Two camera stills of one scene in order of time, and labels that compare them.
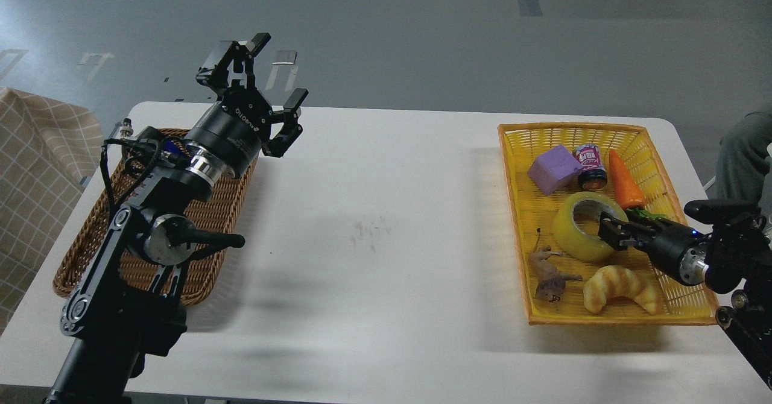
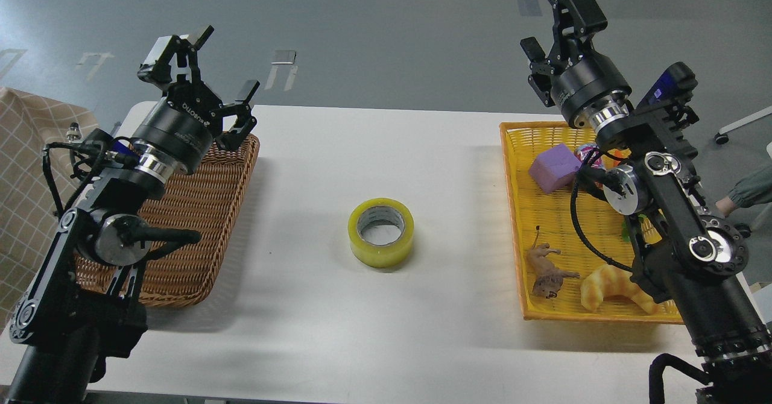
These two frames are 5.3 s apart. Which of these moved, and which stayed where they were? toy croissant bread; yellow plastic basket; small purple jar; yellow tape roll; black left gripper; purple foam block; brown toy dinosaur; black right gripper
Moved: black left gripper; black right gripper; yellow tape roll
Stayed: toy croissant bread; small purple jar; purple foam block; yellow plastic basket; brown toy dinosaur
